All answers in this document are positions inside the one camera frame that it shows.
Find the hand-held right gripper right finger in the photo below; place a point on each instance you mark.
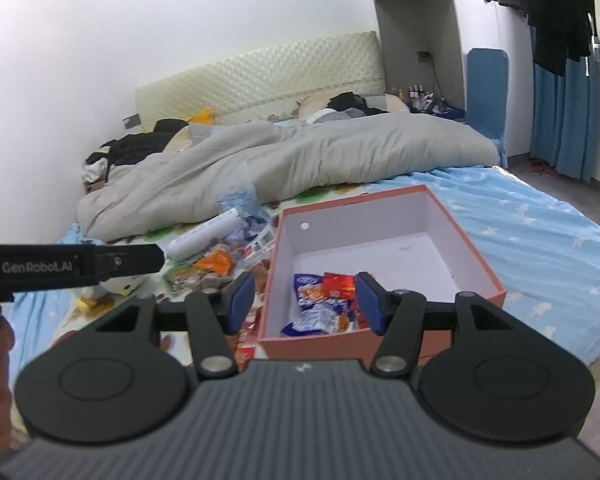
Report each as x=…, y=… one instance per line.
x=370, y=305

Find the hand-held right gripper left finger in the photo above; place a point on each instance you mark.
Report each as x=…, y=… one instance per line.
x=242, y=295

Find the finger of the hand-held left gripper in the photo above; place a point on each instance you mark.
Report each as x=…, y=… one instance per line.
x=130, y=260

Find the orange snack packet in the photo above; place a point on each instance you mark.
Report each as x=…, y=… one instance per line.
x=219, y=261

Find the green snack packet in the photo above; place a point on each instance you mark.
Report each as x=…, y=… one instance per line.
x=185, y=275

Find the pink cardboard box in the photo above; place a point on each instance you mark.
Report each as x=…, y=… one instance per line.
x=405, y=255

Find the blue white plush penguin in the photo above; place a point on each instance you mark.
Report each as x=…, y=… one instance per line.
x=120, y=285

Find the red clear snack packet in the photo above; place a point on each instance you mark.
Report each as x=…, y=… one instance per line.
x=242, y=347

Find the white tube bottle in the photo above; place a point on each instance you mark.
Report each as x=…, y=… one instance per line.
x=205, y=237

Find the brown cardboard box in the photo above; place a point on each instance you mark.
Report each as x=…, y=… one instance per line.
x=92, y=186

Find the light blue plastic bag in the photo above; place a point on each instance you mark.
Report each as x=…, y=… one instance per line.
x=240, y=202

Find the black clothing pile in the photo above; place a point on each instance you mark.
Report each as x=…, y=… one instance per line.
x=130, y=147

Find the grey duvet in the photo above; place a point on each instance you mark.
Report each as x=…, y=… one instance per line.
x=305, y=160

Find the yellow bag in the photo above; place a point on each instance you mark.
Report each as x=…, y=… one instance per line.
x=202, y=116

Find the black garment on pillow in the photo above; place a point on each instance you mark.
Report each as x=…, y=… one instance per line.
x=350, y=102

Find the row of small bottles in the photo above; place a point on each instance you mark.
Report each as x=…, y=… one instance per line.
x=417, y=95

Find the cream quilted headboard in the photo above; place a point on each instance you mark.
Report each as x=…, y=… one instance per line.
x=260, y=75

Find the red slippers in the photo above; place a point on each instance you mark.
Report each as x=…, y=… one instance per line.
x=542, y=166

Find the blue covered chair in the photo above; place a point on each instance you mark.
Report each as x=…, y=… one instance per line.
x=487, y=95

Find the blue curtain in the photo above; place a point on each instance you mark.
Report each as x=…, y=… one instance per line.
x=560, y=120

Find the white wardrobe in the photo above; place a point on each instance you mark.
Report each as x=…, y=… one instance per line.
x=415, y=20

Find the dark hanging clothes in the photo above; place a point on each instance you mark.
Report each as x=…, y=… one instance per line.
x=545, y=5

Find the grey wall panel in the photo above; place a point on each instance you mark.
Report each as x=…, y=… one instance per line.
x=131, y=120

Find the black wall socket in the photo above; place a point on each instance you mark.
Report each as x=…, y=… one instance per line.
x=423, y=55

